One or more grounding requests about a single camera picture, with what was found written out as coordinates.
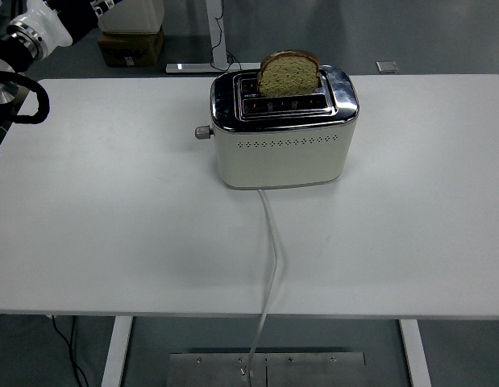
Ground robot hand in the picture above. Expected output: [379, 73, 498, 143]
[6, 0, 123, 53]

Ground cream and chrome toaster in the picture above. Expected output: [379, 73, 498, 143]
[194, 64, 360, 190]

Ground brown cardboard box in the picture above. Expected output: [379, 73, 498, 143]
[97, 27, 166, 68]

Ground white plastic container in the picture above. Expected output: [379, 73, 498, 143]
[98, 0, 166, 35]

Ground white desk stand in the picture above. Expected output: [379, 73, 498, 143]
[165, 0, 260, 74]

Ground brown bread slice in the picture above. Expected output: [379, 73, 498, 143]
[256, 49, 321, 98]

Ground white table leg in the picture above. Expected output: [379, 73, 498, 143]
[100, 316, 134, 387]
[397, 318, 432, 387]

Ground grey metal plate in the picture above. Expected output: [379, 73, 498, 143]
[168, 352, 367, 387]

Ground thin black cable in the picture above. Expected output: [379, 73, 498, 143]
[210, 0, 242, 68]

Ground white power cable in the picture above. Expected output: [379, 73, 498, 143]
[239, 188, 283, 387]

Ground black floor cable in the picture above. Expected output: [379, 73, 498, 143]
[50, 315, 91, 387]

